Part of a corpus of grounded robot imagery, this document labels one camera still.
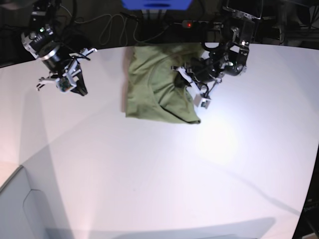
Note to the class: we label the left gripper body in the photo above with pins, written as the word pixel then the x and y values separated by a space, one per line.
pixel 203 75

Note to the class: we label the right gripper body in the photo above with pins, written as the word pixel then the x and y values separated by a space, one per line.
pixel 62 65

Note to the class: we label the green T-shirt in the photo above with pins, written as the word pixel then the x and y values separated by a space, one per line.
pixel 151 92

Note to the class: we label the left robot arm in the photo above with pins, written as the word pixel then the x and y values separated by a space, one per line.
pixel 236 24

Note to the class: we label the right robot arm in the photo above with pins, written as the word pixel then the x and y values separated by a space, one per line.
pixel 57 46

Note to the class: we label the white power strip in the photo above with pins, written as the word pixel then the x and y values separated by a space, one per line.
pixel 203 25

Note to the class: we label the blue plastic bin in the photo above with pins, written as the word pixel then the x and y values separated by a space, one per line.
pixel 156 4

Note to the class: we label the grey panel at table corner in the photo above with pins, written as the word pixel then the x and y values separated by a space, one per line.
pixel 25 212

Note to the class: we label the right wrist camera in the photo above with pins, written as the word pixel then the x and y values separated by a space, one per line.
pixel 64 85

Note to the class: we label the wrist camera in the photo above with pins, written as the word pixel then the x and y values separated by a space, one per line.
pixel 64 85
pixel 202 101

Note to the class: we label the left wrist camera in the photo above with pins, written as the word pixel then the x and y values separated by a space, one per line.
pixel 202 101

